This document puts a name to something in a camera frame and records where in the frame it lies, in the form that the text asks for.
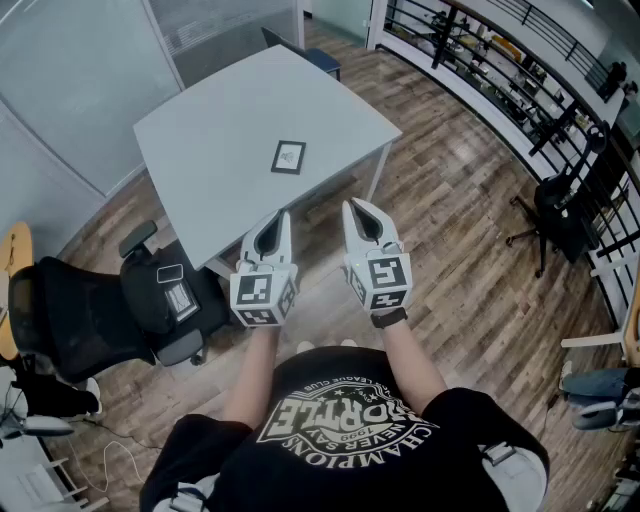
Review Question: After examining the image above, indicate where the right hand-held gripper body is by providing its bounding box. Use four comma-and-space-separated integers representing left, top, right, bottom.
343, 240, 414, 312

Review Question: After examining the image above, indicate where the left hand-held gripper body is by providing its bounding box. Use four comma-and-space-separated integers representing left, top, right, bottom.
229, 257, 300, 329

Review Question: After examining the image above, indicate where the black-framed grey panel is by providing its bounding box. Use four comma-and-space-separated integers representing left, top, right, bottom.
270, 139, 307, 176

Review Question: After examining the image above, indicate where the person's right forearm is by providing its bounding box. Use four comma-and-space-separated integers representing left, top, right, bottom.
380, 319, 449, 416

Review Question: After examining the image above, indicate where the person's left forearm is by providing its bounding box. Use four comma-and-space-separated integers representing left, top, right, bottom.
222, 324, 281, 431

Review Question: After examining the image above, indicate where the grey square table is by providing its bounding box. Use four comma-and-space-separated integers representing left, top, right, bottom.
132, 43, 404, 274

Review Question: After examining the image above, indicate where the black wristwatch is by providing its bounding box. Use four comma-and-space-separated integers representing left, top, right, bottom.
370, 307, 409, 330

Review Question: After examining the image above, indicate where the black framed tablet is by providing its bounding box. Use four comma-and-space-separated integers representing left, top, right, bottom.
164, 281, 201, 324

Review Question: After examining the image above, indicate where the black bag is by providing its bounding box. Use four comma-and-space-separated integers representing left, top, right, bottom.
119, 243, 227, 337

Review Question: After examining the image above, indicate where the black swivel chair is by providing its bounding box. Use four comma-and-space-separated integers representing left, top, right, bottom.
505, 119, 612, 279

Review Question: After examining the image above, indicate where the dark blue chair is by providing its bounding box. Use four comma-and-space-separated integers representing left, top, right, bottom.
260, 25, 342, 82

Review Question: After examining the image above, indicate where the black mesh office chair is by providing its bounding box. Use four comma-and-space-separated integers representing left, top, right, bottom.
7, 219, 231, 384

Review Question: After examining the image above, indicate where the black printed t-shirt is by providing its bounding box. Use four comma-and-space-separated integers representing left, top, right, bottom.
139, 344, 551, 512

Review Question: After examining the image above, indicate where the black metal railing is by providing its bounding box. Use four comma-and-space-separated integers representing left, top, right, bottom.
383, 0, 640, 329

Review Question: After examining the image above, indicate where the white side table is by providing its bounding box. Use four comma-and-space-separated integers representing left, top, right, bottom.
559, 249, 640, 362

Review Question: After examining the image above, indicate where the round wooden table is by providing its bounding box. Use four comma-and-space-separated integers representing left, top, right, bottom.
0, 222, 34, 361

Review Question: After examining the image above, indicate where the grey harness strap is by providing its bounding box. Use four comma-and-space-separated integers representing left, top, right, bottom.
167, 472, 222, 512
478, 442, 550, 512

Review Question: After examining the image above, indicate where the white cable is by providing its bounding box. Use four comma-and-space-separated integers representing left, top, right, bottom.
64, 438, 147, 495

